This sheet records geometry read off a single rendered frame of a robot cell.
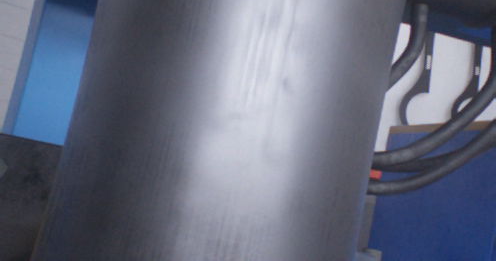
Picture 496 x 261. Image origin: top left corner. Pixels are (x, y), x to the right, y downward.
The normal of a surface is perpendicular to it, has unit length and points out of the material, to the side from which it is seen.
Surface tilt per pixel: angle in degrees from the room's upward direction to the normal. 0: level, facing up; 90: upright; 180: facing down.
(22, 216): 90
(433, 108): 90
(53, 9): 90
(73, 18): 90
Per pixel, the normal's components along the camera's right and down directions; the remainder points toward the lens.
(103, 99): -0.68, -0.23
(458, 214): -0.91, -0.24
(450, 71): 0.36, -0.04
